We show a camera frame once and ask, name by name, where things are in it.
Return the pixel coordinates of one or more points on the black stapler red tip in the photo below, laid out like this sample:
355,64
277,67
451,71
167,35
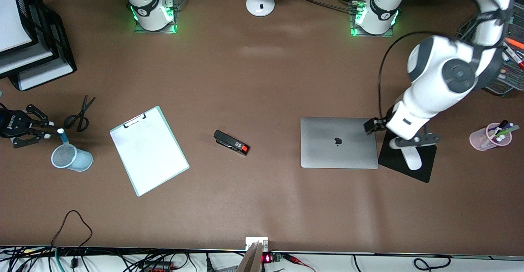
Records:
229,141

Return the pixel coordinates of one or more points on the black mouse pad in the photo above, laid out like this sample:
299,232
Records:
393,161

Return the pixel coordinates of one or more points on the dark mesh desk tray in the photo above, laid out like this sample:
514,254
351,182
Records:
513,83

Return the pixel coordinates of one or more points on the grey camera mount bar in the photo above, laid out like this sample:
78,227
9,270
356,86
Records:
250,259

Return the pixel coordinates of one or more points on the white computer mouse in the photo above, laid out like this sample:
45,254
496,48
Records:
412,159

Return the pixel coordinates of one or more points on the black scissors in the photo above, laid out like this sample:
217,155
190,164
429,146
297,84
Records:
82,114

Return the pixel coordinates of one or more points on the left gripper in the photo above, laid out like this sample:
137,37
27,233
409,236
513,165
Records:
374,124

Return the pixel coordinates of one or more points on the black stacked paper trays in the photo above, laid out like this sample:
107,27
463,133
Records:
61,51

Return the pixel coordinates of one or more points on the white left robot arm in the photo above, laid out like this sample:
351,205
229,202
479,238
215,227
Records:
446,71

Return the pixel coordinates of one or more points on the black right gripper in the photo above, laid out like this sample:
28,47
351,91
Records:
11,125

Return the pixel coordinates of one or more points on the purple marker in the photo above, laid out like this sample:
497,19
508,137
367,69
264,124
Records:
507,127

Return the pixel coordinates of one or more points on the orange marker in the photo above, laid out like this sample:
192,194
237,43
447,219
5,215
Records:
515,43

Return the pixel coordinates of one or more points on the pink mesh cup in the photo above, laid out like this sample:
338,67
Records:
479,139

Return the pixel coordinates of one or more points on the black marker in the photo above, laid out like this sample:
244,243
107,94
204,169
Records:
500,126

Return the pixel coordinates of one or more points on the silver laptop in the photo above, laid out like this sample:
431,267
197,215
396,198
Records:
327,149

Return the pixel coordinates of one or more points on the red marker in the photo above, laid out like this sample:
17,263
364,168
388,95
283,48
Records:
518,61

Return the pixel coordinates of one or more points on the small white box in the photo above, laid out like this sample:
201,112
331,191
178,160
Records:
256,242

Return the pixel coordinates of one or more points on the blue marker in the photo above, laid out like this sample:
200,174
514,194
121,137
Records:
64,138

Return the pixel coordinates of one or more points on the white paper sheet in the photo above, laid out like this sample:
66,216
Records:
10,22

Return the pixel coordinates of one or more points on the blue mesh cup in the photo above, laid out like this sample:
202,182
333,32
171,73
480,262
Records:
77,159

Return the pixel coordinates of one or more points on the circuit board red display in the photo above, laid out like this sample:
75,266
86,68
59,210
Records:
271,258

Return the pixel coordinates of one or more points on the green marker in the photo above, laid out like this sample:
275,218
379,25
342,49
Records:
509,130

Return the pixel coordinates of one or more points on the white clipboard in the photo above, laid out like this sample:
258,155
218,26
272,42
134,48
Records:
149,157

